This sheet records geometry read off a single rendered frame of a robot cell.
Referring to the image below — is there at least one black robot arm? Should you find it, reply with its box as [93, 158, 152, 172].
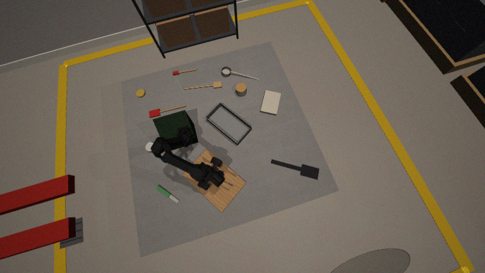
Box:
[150, 126, 225, 187]

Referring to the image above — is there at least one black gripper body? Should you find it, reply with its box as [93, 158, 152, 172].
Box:
[197, 157, 222, 190]

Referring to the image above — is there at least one beige flat rectangular board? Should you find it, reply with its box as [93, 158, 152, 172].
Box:
[260, 90, 281, 116]

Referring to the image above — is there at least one brown wooden board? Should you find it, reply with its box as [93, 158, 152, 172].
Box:
[183, 149, 246, 212]

